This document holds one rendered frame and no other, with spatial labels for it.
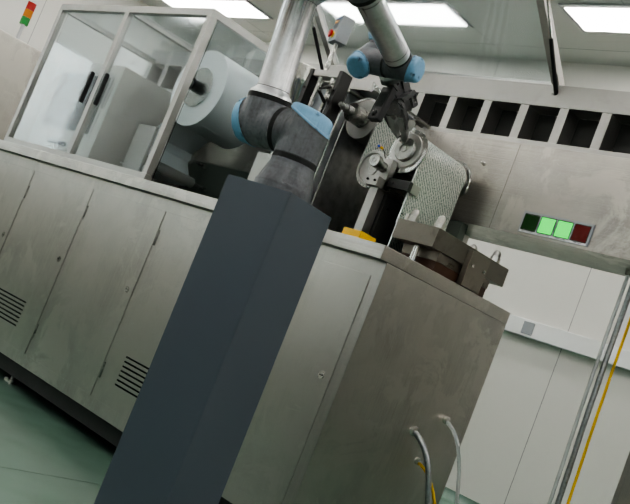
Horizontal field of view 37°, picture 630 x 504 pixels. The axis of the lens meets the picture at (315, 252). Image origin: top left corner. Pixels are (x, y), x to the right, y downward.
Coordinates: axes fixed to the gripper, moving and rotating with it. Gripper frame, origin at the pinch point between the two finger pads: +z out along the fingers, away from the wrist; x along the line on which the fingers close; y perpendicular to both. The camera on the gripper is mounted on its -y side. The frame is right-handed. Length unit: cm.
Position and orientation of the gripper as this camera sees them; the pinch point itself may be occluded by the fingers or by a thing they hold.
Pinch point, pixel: (401, 139)
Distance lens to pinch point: 291.6
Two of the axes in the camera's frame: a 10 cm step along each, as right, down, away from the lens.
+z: 2.6, 8.4, 4.8
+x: -6.7, -2.0, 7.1
